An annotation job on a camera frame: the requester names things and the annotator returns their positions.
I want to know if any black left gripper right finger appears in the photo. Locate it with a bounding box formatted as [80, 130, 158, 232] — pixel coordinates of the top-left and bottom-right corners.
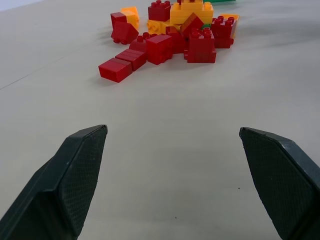
[238, 126, 320, 240]

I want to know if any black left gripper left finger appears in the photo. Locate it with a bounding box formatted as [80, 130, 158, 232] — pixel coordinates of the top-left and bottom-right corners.
[0, 124, 109, 240]

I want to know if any red smooth flat block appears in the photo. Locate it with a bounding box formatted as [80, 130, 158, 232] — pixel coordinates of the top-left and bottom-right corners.
[98, 57, 133, 84]

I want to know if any red ridged flat block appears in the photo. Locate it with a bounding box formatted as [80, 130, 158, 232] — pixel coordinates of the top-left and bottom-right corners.
[115, 48, 148, 72]

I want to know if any red low block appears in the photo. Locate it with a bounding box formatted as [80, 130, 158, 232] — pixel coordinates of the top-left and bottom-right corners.
[213, 36, 235, 50]

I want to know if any red tall studded block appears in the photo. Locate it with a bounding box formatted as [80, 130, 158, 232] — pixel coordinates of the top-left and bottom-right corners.
[183, 26, 218, 64]

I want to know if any red tilted block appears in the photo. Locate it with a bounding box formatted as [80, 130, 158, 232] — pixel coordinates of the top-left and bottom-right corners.
[110, 20, 140, 46]
[180, 12, 205, 34]

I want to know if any red cube block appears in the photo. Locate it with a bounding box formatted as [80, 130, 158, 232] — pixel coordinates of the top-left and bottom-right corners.
[145, 34, 174, 66]

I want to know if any small red block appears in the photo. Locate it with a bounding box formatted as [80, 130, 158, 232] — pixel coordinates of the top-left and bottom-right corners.
[110, 11, 129, 29]

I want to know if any green brick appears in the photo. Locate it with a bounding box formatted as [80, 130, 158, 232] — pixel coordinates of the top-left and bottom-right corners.
[202, 0, 237, 5]

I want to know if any yellow stacked block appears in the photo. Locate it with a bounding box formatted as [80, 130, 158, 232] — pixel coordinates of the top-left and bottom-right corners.
[169, 0, 215, 27]

